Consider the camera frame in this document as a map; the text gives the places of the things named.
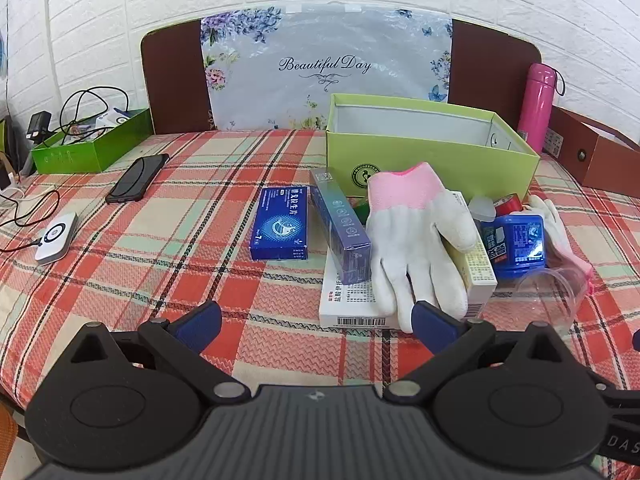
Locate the plaid bed sheet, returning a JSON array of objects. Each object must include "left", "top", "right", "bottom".
[{"left": 0, "top": 130, "right": 640, "bottom": 411}]

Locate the black cable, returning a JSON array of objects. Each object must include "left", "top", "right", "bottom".
[
  {"left": 59, "top": 87, "right": 131, "bottom": 148},
  {"left": 0, "top": 187, "right": 61, "bottom": 256}
]

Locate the dark blue long box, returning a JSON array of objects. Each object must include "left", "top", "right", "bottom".
[{"left": 309, "top": 167, "right": 373, "bottom": 286}]

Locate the red tape roll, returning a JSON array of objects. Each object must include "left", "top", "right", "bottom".
[{"left": 492, "top": 194, "right": 523, "bottom": 218}]

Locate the black smartphone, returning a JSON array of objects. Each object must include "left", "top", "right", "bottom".
[{"left": 105, "top": 154, "right": 171, "bottom": 204}]

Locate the white cable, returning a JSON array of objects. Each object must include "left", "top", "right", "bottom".
[{"left": 0, "top": 182, "right": 56, "bottom": 211}]

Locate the small green box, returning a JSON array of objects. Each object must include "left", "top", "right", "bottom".
[{"left": 350, "top": 195, "right": 372, "bottom": 226}]

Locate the white glove pink cuff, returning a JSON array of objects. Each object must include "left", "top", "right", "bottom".
[
  {"left": 522, "top": 195, "right": 596, "bottom": 293},
  {"left": 366, "top": 162, "right": 478, "bottom": 333}
]

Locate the dark green tray box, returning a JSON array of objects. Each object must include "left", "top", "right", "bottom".
[{"left": 31, "top": 108, "right": 152, "bottom": 175}]

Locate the brown wooden headboard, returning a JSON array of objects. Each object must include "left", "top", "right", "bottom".
[{"left": 141, "top": 19, "right": 543, "bottom": 136}]

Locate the clear plastic cup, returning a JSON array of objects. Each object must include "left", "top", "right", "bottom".
[{"left": 515, "top": 266, "right": 588, "bottom": 336}]

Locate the brown cardboard box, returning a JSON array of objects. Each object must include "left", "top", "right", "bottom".
[{"left": 542, "top": 105, "right": 640, "bottom": 191}]

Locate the pale olive long box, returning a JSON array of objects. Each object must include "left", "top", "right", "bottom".
[{"left": 442, "top": 191, "right": 498, "bottom": 301}]

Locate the white medicine box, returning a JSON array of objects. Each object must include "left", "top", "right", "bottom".
[{"left": 319, "top": 247, "right": 491, "bottom": 332}]

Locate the blue plastic container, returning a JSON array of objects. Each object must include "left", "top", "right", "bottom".
[{"left": 481, "top": 214, "right": 548, "bottom": 283}]

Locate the white pocket router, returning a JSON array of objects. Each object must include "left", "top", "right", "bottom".
[{"left": 34, "top": 211, "right": 79, "bottom": 266}]

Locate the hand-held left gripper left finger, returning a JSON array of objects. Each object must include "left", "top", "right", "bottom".
[{"left": 70, "top": 300, "right": 251, "bottom": 406}]

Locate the white round-button device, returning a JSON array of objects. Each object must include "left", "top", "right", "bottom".
[{"left": 95, "top": 108, "right": 136, "bottom": 128}]

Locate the light green cardboard box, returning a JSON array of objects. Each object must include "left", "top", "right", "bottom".
[{"left": 326, "top": 93, "right": 541, "bottom": 201}]

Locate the blue medicine box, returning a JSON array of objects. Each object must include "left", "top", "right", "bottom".
[{"left": 250, "top": 186, "right": 313, "bottom": 261}]

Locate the floral plastic bag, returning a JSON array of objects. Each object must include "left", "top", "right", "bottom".
[{"left": 200, "top": 2, "right": 453, "bottom": 131}]

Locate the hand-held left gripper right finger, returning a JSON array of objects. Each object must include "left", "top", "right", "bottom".
[{"left": 382, "top": 300, "right": 568, "bottom": 406}]

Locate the pink thermos bottle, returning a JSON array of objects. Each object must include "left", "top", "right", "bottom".
[{"left": 517, "top": 63, "right": 566, "bottom": 153}]

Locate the black charger adapter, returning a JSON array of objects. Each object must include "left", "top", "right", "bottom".
[{"left": 26, "top": 111, "right": 51, "bottom": 143}]

